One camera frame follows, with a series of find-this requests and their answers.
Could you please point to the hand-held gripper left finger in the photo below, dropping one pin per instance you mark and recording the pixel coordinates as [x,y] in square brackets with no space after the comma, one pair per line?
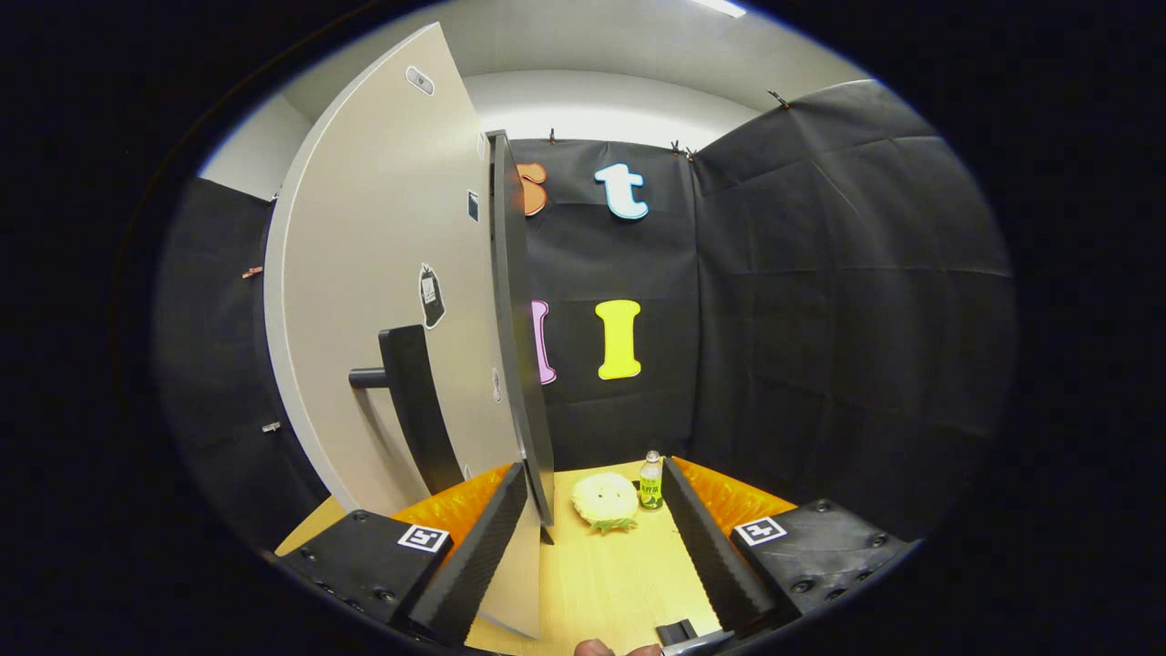
[478,556]

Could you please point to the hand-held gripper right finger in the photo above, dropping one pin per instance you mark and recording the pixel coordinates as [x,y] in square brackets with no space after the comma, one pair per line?
[715,556]

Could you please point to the grey shoe cabinet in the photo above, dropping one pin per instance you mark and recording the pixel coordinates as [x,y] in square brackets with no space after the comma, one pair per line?
[519,364]

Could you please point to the green drink bottle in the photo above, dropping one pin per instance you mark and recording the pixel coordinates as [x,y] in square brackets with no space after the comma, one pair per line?
[650,483]

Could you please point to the yellow plush toy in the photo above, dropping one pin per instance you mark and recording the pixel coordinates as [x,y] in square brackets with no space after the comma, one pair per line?
[606,499]

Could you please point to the black backdrop cloth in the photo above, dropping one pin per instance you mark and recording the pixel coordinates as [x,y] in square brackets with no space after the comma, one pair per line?
[820,319]

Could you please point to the ceiling light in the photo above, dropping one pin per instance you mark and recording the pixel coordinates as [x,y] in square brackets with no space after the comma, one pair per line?
[720,7]

